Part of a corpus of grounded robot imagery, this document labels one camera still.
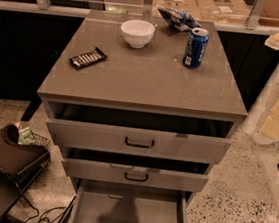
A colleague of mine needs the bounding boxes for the grey bottom drawer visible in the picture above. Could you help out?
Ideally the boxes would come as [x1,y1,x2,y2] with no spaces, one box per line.
[68,180,187,223]

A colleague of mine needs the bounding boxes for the grey drawer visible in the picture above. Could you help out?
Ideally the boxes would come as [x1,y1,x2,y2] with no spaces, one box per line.
[62,149,208,192]
[46,104,231,164]
[68,180,187,223]

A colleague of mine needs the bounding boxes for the grey drawer cabinet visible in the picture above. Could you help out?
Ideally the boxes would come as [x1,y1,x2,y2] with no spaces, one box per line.
[21,2,259,223]

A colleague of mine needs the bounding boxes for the grey top drawer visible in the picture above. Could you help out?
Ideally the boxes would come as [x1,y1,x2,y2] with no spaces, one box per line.
[46,104,231,164]

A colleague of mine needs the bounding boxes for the grey middle drawer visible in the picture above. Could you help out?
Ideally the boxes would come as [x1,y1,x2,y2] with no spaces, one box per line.
[62,149,208,192]

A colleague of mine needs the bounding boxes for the blue soda can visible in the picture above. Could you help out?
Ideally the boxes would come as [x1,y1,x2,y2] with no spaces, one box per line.
[182,27,210,69]

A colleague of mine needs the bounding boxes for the cardboard boxes behind glass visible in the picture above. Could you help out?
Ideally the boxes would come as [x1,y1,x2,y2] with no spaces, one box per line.
[152,0,279,27]

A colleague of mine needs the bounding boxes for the blue white chip bag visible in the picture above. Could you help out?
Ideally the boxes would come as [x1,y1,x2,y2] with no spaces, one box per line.
[157,7,201,31]

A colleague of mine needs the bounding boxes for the white bowl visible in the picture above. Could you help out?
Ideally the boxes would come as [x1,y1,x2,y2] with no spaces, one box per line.
[121,19,155,48]

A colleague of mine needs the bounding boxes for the black snack bar packet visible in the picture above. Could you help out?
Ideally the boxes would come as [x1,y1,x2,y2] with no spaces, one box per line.
[69,47,108,69]

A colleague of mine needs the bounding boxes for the black folded device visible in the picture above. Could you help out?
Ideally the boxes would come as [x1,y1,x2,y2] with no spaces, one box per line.
[0,124,50,183]

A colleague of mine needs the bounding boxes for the white diagonal post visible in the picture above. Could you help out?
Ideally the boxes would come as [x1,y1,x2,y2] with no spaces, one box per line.
[241,63,279,135]

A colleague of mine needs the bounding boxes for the black cable on floor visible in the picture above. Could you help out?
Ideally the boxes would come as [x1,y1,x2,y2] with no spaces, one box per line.
[10,183,75,223]

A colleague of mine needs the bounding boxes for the wire basket with green packet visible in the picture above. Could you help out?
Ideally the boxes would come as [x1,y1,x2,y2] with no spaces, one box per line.
[15,122,51,149]

